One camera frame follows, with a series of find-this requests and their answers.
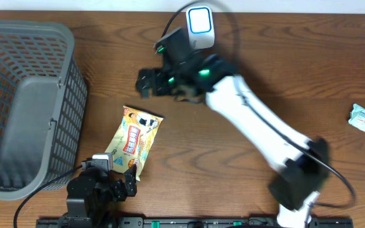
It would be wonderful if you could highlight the grey plastic shopping basket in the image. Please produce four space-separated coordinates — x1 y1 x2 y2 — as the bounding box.
0 20 87 201

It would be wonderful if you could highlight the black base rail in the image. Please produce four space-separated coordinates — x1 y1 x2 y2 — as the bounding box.
35 216 355 228

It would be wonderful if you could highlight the yellow wet wipes bag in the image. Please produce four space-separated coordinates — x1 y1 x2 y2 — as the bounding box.
105 106 163 181

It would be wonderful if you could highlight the camera cable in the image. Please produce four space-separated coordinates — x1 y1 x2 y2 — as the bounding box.
160 0 357 210
13 164 85 228

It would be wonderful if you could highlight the left camera cable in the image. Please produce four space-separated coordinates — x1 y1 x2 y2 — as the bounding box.
13 164 85 228

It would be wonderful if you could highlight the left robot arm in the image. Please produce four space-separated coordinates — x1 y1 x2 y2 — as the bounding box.
61 158 137 228

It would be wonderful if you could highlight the white barcode scanner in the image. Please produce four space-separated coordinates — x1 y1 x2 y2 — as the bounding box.
186 6 215 49

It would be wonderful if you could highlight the right camera cable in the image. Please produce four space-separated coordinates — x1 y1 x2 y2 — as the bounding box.
160 0 357 210

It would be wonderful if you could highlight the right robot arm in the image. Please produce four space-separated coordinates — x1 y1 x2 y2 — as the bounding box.
136 28 329 227

